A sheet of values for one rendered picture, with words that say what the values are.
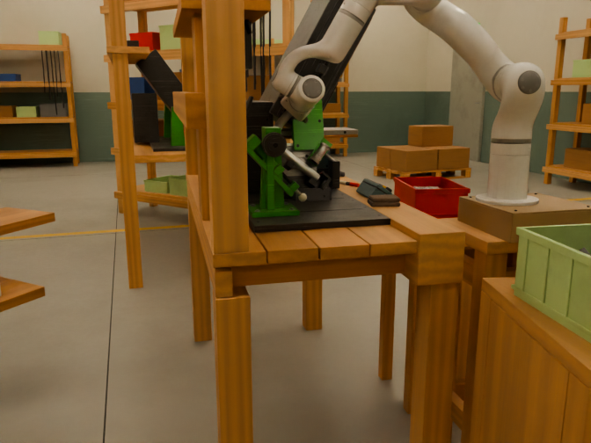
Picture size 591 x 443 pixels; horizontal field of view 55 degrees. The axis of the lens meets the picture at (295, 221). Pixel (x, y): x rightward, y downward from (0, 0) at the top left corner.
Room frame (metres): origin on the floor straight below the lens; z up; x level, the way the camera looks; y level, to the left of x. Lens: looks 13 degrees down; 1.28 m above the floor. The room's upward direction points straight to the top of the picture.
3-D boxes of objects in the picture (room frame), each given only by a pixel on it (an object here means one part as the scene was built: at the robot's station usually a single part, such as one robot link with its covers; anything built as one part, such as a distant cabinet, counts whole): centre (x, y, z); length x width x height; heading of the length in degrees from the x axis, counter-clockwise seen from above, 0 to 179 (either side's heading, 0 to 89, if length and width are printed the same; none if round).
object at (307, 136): (2.10, -0.04, 1.17); 0.13 x 0.12 x 0.20; 13
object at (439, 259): (2.22, -0.23, 0.82); 1.50 x 0.14 x 0.15; 13
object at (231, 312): (2.16, 0.04, 0.44); 1.49 x 0.70 x 0.88; 13
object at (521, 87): (1.74, -0.67, 1.24); 0.19 x 0.12 x 0.24; 178
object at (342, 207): (2.16, 0.04, 0.89); 1.10 x 0.42 x 0.02; 13
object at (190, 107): (2.07, 0.40, 1.23); 1.30 x 0.05 x 0.09; 13
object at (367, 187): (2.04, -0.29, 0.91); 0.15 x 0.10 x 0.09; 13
